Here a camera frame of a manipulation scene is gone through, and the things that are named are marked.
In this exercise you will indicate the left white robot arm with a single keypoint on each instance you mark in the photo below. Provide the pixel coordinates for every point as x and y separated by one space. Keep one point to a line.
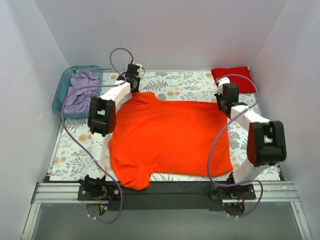
102 117

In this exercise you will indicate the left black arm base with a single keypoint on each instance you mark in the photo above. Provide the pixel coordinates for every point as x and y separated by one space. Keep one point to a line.
96 189

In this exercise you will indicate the floral patterned table mat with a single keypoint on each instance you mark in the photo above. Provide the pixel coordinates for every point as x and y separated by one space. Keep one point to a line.
71 162

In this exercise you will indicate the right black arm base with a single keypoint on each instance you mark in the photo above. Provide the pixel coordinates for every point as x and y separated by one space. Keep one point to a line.
241 192

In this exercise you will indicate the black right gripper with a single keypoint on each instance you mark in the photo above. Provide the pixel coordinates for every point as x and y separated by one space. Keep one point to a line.
222 105

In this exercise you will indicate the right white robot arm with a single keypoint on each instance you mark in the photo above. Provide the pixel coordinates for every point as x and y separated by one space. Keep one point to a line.
266 144

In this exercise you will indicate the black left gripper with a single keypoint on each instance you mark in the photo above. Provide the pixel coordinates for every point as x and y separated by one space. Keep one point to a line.
135 84

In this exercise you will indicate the crumpled lavender t shirt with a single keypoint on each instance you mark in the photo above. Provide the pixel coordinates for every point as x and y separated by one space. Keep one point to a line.
79 92

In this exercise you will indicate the aluminium rail frame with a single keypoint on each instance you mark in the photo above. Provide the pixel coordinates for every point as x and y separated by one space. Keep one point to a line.
181 210

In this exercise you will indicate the folded red t shirt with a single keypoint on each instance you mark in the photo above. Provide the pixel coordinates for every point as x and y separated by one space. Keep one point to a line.
243 85

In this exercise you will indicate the orange t shirt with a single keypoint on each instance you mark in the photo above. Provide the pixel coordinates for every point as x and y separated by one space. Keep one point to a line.
173 137

